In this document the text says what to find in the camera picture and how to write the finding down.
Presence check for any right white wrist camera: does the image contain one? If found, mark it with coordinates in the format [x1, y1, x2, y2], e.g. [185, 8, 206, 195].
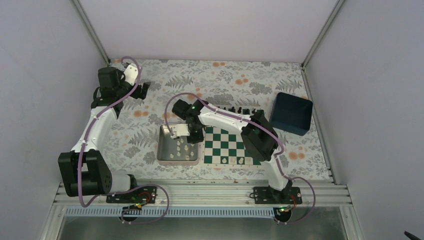
[169, 124, 190, 139]

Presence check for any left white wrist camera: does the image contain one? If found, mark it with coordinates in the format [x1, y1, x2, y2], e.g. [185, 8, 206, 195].
[123, 64, 140, 86]

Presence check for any green white chessboard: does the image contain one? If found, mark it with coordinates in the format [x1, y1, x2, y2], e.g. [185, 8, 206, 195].
[199, 104, 279, 169]

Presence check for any dark blue box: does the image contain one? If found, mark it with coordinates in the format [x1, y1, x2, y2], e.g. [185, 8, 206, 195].
[269, 92, 313, 136]

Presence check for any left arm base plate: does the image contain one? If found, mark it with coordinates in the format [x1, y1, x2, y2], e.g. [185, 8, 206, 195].
[106, 186, 157, 205]

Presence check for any aluminium frame rail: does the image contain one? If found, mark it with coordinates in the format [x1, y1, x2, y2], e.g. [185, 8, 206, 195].
[52, 184, 353, 208]

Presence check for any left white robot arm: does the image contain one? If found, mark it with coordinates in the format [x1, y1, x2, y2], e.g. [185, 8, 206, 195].
[58, 64, 147, 203]

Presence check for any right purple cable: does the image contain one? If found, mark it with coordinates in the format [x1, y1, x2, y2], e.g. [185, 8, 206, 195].
[164, 92, 317, 225]

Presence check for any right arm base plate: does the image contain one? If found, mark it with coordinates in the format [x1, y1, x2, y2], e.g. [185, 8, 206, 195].
[249, 186, 303, 205]

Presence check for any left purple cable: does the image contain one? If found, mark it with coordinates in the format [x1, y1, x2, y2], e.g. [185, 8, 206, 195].
[76, 56, 170, 226]

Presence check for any purple cable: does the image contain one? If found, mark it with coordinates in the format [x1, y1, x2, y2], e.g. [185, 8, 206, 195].
[164, 92, 317, 225]
[76, 56, 170, 226]

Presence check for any metal tray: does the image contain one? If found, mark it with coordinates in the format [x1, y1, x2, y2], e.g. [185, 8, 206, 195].
[156, 124, 200, 166]

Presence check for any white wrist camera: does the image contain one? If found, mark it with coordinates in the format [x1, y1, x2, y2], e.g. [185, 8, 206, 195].
[169, 124, 190, 139]
[123, 64, 140, 86]

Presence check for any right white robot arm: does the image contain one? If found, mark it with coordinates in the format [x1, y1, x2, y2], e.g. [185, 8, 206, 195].
[168, 99, 293, 204]

